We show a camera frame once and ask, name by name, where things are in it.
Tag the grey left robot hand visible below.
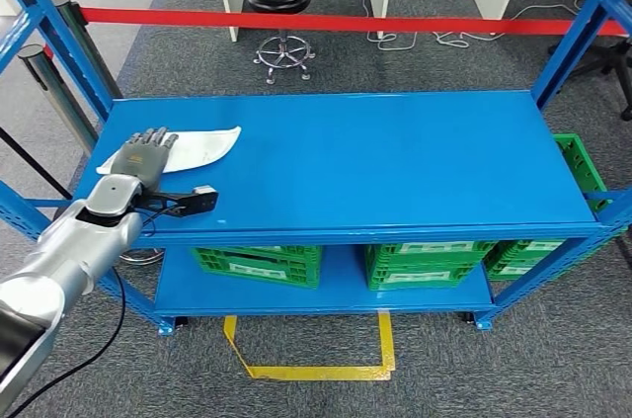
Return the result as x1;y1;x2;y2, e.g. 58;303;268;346
109;127;179;194

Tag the white curved plastic car part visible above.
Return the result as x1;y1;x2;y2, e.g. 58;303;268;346
96;125;242;176

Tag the blue metal shelf rack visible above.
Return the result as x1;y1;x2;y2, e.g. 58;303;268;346
0;0;632;338

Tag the green plastic crate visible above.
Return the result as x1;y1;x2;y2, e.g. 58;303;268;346
482;133;629;284
364;241;497;293
191;244;324;291

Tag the red barrier belt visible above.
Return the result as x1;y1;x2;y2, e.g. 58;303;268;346
80;6;628;38

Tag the black office chair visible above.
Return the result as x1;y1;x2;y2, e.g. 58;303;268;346
548;38;632;123

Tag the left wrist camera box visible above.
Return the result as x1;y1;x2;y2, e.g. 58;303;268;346
132;185;220;218

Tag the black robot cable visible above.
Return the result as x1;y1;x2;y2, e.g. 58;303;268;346
4;267;128;418

